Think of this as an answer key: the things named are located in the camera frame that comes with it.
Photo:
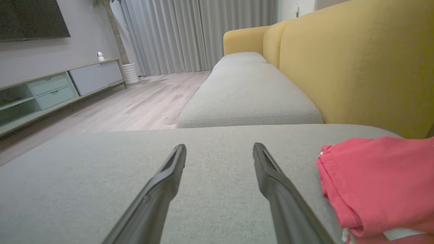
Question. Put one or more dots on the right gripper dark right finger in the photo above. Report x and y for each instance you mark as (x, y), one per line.
(288, 210)

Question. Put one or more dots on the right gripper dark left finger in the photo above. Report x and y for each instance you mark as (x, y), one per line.
(152, 203)

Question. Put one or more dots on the red number 23 jersey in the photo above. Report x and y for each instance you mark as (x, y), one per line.
(379, 183)

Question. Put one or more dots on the red shorts with white stripe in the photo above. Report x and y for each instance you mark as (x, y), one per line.
(407, 240)

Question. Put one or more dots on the large grey sofa seat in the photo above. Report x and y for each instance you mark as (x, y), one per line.
(84, 186)

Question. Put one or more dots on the white ribbed plant pot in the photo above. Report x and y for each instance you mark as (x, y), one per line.
(130, 74)

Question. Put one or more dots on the long low TV cabinet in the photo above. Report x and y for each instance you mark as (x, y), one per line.
(54, 91)

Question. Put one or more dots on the small grey sofa seat cushion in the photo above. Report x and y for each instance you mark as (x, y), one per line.
(239, 59)

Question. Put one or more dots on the yellow sofa backrest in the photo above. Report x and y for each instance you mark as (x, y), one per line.
(366, 61)

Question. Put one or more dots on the indoor plant trunk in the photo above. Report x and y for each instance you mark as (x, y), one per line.
(117, 34)

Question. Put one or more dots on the grey pleated curtains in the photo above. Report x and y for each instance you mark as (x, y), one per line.
(190, 34)

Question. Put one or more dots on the yellow sofa armrest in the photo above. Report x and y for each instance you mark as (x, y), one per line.
(244, 40)

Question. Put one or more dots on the small white security camera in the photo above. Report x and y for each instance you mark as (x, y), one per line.
(100, 56)

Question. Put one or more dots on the black wall television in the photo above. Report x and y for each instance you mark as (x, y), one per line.
(30, 17)

